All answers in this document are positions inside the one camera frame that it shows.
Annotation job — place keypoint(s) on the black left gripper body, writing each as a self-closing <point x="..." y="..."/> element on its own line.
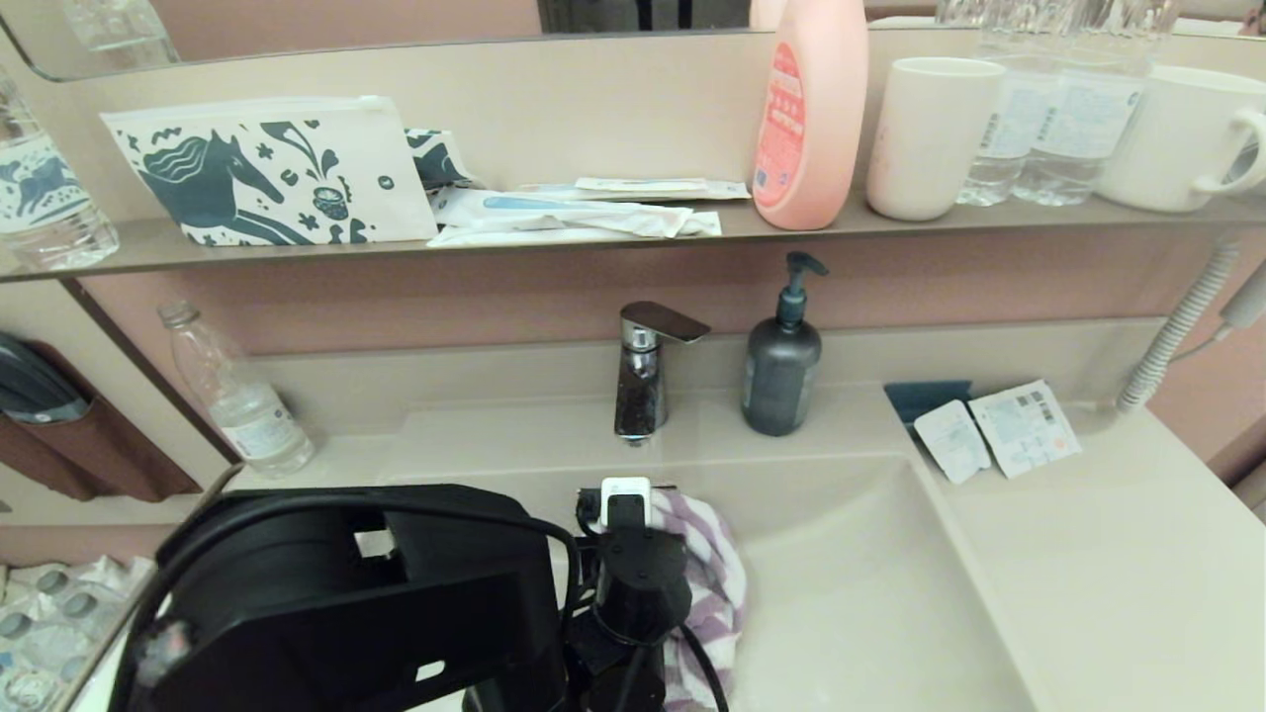
<point x="590" y="512"/>

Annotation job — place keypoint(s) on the chrome sink faucet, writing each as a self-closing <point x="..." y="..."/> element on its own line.
<point x="641" y="384"/>

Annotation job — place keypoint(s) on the purple white striped towel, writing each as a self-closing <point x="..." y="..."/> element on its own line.
<point x="717" y="583"/>

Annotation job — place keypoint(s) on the beige ceramic sink basin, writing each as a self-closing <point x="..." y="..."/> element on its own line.
<point x="870" y="593"/>

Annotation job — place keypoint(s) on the dark grey soap dispenser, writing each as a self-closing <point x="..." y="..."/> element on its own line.
<point x="781" y="374"/>

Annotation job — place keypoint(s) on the plain white toiletry packet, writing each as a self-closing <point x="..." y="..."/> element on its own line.
<point x="512" y="235"/>

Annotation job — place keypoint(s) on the white packet with blue toothbrush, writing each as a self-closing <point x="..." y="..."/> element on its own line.
<point x="552" y="210"/>

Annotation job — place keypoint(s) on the flat white toiletry packet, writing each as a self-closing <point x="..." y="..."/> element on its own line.
<point x="641" y="185"/>

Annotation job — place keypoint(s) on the dark blue packet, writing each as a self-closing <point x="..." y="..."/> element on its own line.
<point x="927" y="396"/>

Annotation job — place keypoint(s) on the slim clear plastic bottle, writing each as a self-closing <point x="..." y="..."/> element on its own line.
<point x="242" y="415"/>

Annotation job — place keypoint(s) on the small white sachet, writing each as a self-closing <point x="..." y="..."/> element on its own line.
<point x="951" y="439"/>

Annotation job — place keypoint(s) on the folded blue patterned pouch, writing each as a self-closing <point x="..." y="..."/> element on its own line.
<point x="435" y="158"/>

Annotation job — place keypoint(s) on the white sachet with barcode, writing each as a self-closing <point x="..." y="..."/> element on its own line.
<point x="1026" y="428"/>

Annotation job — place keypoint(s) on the pink lotion bottle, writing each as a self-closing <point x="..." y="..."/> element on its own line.
<point x="811" y="117"/>

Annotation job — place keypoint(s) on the white horse print pouch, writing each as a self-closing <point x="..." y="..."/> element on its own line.
<point x="269" y="173"/>

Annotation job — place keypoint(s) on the brown holder pouch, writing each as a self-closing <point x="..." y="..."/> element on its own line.
<point x="107" y="455"/>

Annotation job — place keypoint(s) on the clear plastic water bottle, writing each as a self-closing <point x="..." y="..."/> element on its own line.
<point x="999" y="136"/>
<point x="1080" y="127"/>

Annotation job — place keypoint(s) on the shrink-wrapped bottle pack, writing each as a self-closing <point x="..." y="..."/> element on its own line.
<point x="45" y="633"/>

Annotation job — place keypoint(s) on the dark blue hair dryer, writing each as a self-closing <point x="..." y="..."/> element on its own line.
<point x="33" y="381"/>

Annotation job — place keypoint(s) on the water bottle blue animal label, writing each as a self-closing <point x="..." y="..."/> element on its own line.
<point x="45" y="196"/>

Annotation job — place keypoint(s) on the white handset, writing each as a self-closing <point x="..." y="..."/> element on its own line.
<point x="1250" y="295"/>

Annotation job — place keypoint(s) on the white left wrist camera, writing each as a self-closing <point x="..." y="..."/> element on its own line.
<point x="625" y="499"/>

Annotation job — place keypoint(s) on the grey wall shelf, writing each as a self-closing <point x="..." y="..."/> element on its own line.
<point x="148" y="247"/>

